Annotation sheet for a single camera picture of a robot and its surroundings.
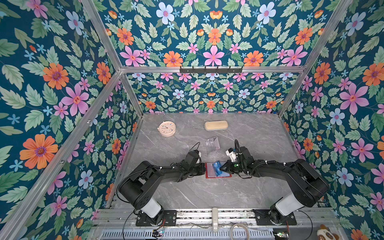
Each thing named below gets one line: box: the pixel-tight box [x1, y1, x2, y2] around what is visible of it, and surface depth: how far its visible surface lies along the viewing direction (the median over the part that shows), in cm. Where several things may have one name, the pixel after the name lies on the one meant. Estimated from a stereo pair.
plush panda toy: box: [317, 224, 340, 240], surface depth 68 cm
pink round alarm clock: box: [157, 120, 177, 137], surface depth 110 cm
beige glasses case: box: [204, 120, 229, 131], surface depth 110 cm
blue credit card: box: [212, 160, 223, 177], surface depth 91 cm
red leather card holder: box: [205, 162, 232, 179], surface depth 90 cm
